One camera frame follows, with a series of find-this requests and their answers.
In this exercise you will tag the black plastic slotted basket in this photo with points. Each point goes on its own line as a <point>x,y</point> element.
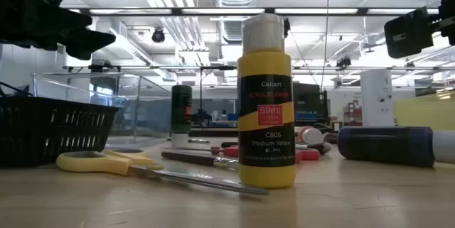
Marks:
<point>53,102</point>

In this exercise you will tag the clear plastic container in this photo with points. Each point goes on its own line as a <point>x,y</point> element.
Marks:
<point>106,79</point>

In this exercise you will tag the green acrylic paint bottle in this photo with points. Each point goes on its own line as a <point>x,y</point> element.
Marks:
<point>181,107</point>

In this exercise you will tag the white room pillar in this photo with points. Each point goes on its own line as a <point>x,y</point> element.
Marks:
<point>377,96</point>

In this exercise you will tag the black overhead frame beam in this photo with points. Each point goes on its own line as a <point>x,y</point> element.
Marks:
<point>269,10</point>

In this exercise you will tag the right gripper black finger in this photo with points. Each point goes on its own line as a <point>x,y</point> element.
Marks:
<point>409,34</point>

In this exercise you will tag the blue acrylic paint bottle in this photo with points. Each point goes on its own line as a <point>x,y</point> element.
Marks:
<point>384,146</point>

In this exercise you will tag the yellow acrylic paint bottle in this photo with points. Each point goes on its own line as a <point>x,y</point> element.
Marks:
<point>266,171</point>

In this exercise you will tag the black computer monitor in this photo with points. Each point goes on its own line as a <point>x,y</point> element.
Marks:
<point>309,100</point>

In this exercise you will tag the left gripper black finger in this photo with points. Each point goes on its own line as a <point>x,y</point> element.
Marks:
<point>89,45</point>

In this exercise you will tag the yellow plastic bin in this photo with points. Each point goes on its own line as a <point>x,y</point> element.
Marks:
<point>426,114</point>

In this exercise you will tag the black aluminium table frame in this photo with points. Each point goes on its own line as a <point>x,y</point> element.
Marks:
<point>213,133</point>

